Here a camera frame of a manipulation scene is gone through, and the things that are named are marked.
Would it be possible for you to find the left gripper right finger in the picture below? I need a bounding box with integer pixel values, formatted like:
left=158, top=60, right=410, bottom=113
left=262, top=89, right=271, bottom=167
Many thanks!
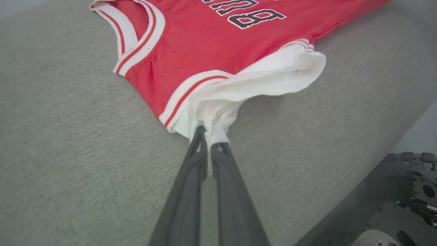
left=210, top=142, right=271, bottom=246

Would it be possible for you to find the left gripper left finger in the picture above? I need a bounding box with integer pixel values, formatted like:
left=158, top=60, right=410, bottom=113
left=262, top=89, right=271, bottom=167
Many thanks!
left=148, top=125, right=208, bottom=246

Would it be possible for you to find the red white basketball jersey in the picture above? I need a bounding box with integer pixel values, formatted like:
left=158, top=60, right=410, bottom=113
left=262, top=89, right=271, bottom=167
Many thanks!
left=89, top=0, right=393, bottom=175

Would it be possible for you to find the grey fabric sofa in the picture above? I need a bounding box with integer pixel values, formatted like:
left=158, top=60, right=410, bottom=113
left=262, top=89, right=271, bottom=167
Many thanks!
left=0, top=0, right=437, bottom=246

